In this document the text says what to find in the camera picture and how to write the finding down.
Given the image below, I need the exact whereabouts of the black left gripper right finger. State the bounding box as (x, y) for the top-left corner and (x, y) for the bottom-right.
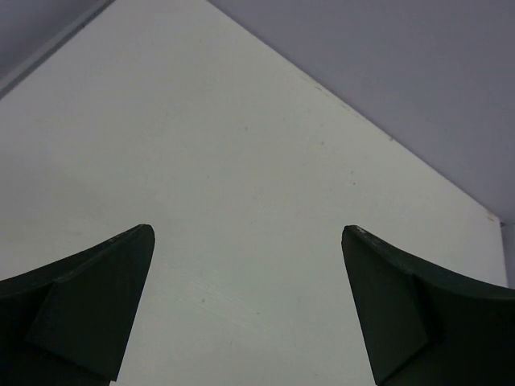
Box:
(341, 225), (514, 385)

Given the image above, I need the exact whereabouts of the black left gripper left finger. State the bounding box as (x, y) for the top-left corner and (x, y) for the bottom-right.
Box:
(1, 224), (155, 385)

